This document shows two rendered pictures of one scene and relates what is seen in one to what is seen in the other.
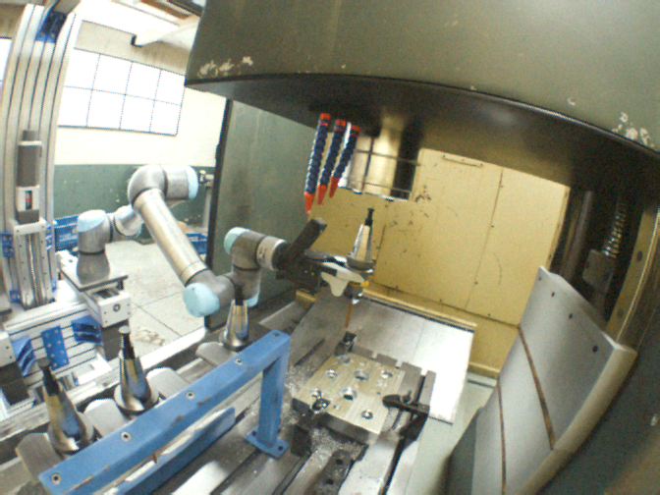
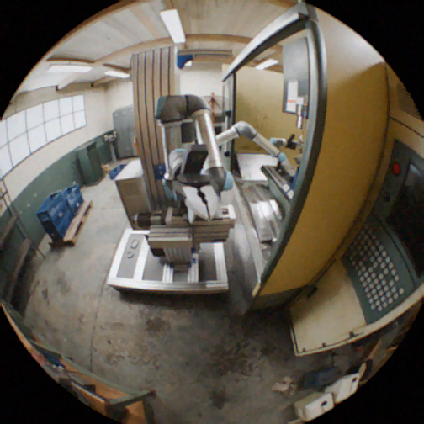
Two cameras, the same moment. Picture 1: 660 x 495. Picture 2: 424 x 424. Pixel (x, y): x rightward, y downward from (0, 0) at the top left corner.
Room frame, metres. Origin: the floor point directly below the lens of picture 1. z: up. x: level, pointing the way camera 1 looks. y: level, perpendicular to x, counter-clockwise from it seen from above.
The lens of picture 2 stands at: (-0.34, 1.36, 1.62)
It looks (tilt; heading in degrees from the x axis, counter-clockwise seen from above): 38 degrees down; 335
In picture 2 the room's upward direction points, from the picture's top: straight up
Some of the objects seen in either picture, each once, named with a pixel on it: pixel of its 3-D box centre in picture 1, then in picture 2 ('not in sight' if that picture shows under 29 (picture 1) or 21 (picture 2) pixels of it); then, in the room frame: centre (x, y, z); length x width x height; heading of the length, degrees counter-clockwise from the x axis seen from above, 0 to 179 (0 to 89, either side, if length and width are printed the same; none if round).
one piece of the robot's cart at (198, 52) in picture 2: (66, 0); (204, 53); (0.62, 0.96, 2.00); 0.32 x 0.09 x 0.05; 68
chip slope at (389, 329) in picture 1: (376, 354); (269, 168); (1.23, -0.31, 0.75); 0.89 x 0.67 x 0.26; 68
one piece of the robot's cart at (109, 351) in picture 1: (95, 329); not in sight; (0.85, 0.92, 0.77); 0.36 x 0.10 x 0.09; 68
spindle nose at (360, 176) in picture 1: (380, 163); (304, 123); (0.61, -0.07, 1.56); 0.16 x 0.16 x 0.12
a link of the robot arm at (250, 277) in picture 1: (241, 285); not in sight; (0.70, 0.20, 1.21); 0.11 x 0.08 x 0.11; 157
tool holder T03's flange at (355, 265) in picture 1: (359, 262); not in sight; (0.61, -0.07, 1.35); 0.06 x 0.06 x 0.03
